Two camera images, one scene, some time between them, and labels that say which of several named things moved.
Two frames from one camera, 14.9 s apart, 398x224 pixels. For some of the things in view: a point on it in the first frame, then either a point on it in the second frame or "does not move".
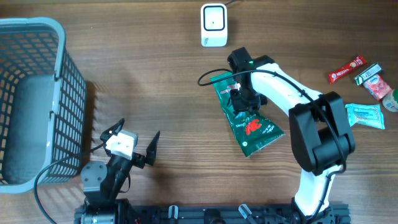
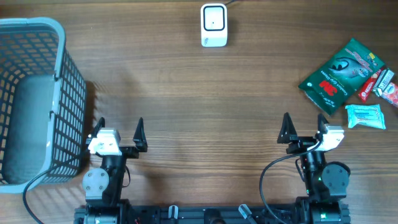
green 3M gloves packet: (255, 132) → (335, 81)
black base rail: (214, 214) does not move
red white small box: (378, 86) → (390, 93)
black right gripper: (239, 104) → (286, 137)
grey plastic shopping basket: (43, 106) does not move
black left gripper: (139, 160) → (133, 152)
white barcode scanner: (214, 25) does not move
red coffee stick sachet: (360, 61) → (367, 87)
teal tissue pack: (368, 115) does not move
